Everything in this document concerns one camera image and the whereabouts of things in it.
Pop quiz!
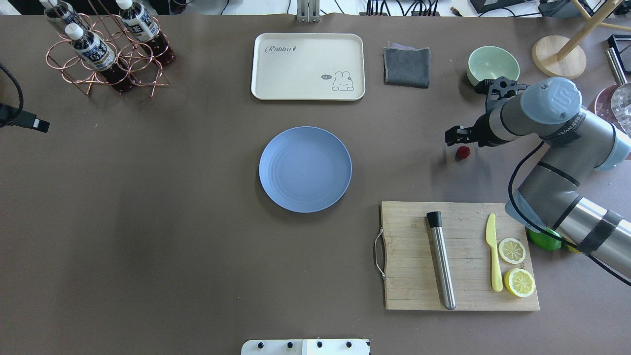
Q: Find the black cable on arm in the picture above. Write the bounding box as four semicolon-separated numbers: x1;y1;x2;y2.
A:
508;141;631;286

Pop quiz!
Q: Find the dark drink bottle lower right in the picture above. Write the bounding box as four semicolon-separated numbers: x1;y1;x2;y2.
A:
39;0;90;37

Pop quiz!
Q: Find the dark drink bottle lower left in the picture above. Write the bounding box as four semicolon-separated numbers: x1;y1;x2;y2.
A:
65;23;135;92

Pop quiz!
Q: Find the dark drink bottle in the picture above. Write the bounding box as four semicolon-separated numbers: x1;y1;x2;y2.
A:
65;23;135;92
116;0;175;67
39;0;90;37

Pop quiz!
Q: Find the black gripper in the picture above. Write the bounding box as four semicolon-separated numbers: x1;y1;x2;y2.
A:
445;76;529;147

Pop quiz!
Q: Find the cream rabbit tray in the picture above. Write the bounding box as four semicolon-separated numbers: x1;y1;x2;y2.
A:
250;33;366;101

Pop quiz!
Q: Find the green bowl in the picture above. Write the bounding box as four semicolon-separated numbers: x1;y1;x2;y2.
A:
466;46;520;87

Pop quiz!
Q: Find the green lime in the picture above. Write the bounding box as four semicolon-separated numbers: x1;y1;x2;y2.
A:
526;228;562;251

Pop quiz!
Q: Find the lemon slice lower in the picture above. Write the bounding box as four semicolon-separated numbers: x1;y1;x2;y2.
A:
498;238;526;265

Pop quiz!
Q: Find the wooden round stand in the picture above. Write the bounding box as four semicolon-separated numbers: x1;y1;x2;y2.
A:
531;0;631;79

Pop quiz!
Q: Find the red strawberry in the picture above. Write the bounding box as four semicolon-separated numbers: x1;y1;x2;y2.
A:
455;145;471;160

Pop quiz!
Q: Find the yellow lemon lower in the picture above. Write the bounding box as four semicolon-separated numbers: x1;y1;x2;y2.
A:
564;239;582;254

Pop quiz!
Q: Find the copper wire bottle rack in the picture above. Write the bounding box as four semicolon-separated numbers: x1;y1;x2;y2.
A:
41;0;175;96

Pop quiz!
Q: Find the yellow plastic knife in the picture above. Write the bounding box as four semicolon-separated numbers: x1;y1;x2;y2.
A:
485;213;503;292

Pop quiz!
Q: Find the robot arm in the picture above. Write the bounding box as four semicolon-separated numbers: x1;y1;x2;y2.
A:
445;77;631;277

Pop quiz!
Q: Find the pink glass dish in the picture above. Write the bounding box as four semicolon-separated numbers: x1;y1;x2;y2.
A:
590;83;631;136

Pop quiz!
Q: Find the grey folded cloth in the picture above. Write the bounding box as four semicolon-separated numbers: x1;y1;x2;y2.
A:
383;43;432;89

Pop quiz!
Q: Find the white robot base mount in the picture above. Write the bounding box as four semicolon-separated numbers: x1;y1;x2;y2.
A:
241;338;371;355

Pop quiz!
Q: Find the blue round plate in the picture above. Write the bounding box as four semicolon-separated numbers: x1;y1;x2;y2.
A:
258;126;353;213

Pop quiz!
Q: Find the dark drink bottle top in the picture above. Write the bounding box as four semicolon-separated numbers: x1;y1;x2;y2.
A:
116;0;175;67

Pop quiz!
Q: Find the wooden cutting board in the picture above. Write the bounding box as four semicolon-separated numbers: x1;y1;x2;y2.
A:
376;201;539;312

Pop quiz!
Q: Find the black camera cable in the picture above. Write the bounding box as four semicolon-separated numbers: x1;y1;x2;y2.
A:
0;63;50;134

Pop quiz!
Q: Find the steel muddler black tip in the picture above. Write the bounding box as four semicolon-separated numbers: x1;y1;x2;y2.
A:
426;211;457;311

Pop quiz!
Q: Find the lemon half upper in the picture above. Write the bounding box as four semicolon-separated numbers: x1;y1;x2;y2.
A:
503;268;535;297

